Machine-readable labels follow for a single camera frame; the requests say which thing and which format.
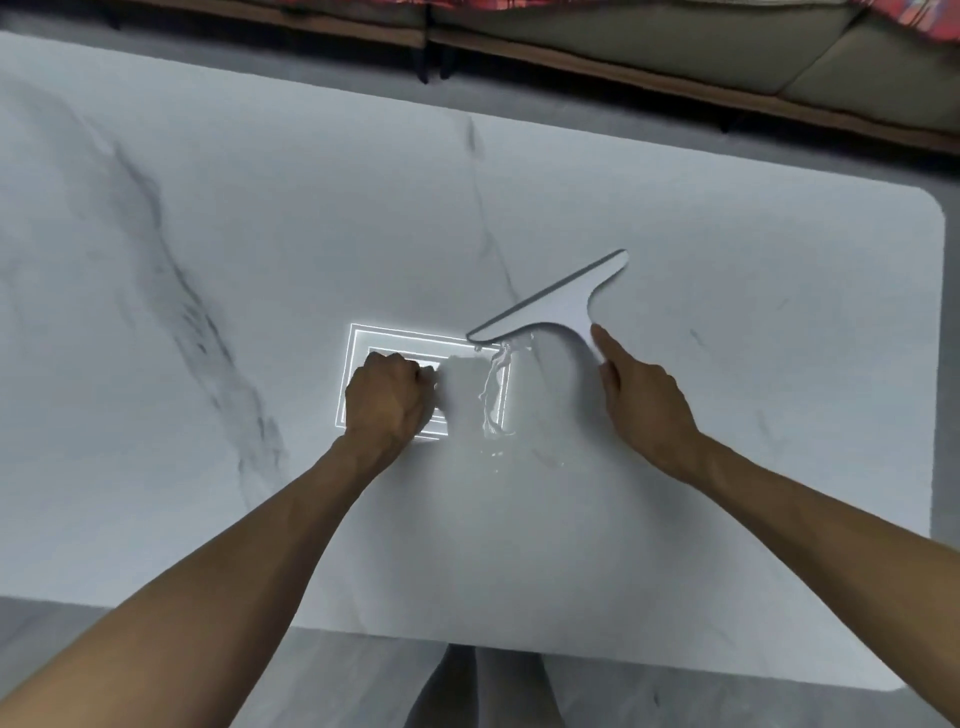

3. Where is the white plastic squeegee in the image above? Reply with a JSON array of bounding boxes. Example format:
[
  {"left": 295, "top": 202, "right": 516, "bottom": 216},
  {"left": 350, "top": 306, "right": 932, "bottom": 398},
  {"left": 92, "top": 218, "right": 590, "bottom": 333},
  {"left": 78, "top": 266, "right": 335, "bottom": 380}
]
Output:
[{"left": 466, "top": 248, "right": 630, "bottom": 369}]

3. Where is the beige sofa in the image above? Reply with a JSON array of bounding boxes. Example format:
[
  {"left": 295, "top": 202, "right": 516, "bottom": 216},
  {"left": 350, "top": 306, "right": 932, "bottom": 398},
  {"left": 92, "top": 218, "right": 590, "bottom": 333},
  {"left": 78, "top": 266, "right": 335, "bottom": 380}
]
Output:
[{"left": 97, "top": 0, "right": 960, "bottom": 159}]

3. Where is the person's left forearm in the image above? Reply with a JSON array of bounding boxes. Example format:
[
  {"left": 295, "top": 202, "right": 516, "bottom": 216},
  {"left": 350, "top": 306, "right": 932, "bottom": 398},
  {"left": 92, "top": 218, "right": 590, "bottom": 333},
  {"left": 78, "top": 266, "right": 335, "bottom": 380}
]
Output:
[{"left": 0, "top": 438, "right": 391, "bottom": 728}]

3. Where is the white marble table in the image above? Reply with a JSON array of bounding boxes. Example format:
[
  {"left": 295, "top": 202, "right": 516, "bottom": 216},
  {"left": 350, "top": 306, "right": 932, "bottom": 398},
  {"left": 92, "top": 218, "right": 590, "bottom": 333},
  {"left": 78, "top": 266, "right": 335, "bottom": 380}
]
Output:
[{"left": 0, "top": 29, "right": 948, "bottom": 695}]

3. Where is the red plaid blanket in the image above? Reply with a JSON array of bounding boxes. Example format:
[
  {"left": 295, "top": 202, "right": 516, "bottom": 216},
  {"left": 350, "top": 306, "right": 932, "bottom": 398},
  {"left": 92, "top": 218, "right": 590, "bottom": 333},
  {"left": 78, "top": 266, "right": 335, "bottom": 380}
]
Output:
[{"left": 247, "top": 0, "right": 960, "bottom": 31}]

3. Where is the person's left hand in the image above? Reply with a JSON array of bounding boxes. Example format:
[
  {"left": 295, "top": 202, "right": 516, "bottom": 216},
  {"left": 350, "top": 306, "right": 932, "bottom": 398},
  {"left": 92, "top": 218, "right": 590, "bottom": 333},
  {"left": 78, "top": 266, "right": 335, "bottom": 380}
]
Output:
[{"left": 341, "top": 350, "right": 438, "bottom": 470}]

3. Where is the person's right hand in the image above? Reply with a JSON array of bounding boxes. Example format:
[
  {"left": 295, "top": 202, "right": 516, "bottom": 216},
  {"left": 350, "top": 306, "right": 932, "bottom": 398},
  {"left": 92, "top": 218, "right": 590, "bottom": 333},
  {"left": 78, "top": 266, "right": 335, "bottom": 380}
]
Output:
[{"left": 590, "top": 323, "right": 710, "bottom": 485}]

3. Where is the person's right forearm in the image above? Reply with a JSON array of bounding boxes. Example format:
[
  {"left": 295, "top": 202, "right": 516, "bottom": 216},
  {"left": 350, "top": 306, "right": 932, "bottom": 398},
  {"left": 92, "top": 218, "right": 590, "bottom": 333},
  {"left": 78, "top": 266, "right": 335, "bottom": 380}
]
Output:
[{"left": 678, "top": 434, "right": 960, "bottom": 728}]

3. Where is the person's right leg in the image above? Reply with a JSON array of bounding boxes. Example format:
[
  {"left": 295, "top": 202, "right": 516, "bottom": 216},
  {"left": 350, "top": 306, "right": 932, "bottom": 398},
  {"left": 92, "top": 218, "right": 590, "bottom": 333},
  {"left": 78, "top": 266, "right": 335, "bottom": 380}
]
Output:
[{"left": 483, "top": 650, "right": 564, "bottom": 728}]

